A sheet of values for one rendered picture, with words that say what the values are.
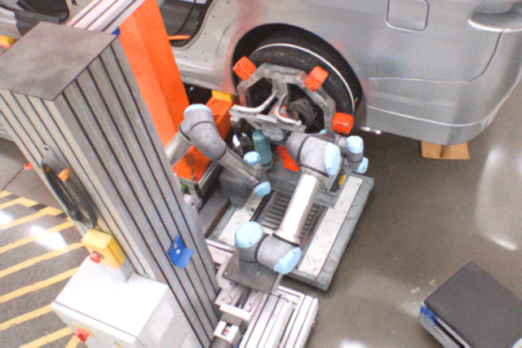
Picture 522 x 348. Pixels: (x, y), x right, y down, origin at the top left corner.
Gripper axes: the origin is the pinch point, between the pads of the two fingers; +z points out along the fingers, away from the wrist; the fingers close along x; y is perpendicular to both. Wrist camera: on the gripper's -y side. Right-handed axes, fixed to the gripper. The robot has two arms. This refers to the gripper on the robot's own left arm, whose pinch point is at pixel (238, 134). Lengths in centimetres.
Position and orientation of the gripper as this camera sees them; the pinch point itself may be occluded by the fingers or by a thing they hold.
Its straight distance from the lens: 267.3
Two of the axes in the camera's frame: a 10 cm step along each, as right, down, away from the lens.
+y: 1.3, 6.7, 7.4
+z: -3.1, -6.8, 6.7
